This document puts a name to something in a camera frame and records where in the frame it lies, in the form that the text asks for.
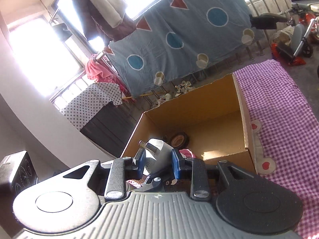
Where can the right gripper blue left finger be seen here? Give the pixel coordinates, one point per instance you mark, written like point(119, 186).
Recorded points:
point(119, 171)

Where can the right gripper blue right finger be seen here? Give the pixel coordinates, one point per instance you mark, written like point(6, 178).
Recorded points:
point(192, 169)

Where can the white USB charger plug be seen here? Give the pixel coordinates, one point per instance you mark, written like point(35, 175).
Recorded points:
point(158, 155)

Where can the brown cardboard box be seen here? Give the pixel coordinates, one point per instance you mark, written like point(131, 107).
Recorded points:
point(215, 117)

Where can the polka dot cloth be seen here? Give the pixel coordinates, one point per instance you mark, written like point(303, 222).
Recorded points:
point(88, 103)

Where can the white brown sneaker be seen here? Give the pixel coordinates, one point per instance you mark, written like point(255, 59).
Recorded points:
point(184, 87)

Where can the purple checkered cloth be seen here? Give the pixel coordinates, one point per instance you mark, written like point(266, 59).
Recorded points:
point(288, 132)

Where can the pink garment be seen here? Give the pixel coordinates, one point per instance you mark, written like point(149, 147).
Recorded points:
point(102, 73)

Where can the black printed box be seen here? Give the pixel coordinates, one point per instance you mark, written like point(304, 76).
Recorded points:
point(17, 173)

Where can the blue sheet with shapes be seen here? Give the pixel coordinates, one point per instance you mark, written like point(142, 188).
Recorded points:
point(176, 38)

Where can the dark hanging coat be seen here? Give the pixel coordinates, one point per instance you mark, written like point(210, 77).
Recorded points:
point(106, 19)

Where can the black padded seat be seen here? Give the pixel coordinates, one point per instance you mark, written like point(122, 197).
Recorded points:
point(267, 21)

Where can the black wheelchair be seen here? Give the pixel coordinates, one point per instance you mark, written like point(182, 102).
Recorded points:
point(304, 19)

